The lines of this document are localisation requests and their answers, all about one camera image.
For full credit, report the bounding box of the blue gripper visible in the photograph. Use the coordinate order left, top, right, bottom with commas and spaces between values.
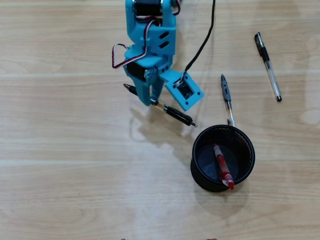
123, 44, 175, 107

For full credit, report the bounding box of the black retractable pen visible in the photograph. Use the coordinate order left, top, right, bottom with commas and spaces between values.
123, 83, 198, 128

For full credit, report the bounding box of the red retractable pen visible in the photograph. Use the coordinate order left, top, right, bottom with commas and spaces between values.
213, 143, 235, 190

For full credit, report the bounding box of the clear pen with black cap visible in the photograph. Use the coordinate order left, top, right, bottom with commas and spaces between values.
254, 31, 283, 102

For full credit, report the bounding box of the grey clear retractable pen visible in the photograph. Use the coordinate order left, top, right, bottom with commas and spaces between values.
220, 73, 236, 128

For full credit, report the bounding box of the black mesh pen holder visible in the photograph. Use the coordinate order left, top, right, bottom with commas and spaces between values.
190, 124, 256, 193

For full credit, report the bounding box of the blue wrist camera box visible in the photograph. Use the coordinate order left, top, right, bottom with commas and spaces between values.
159, 69, 205, 112

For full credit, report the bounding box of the red white black servo wire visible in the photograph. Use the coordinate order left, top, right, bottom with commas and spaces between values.
111, 0, 181, 70

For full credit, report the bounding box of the black camera cable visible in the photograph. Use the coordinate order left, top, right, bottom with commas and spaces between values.
184, 0, 216, 77

